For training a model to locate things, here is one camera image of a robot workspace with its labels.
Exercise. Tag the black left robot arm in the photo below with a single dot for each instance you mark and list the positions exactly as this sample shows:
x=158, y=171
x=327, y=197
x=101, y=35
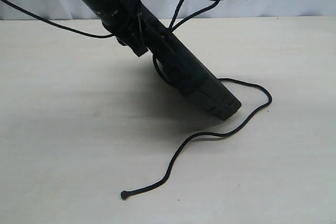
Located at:
x=99, y=10

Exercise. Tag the black plastic carrying case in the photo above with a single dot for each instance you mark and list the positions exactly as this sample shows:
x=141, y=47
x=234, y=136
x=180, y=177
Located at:
x=186, y=73

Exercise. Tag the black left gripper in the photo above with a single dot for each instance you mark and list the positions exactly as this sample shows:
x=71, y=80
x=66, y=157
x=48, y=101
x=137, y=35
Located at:
x=124, y=22

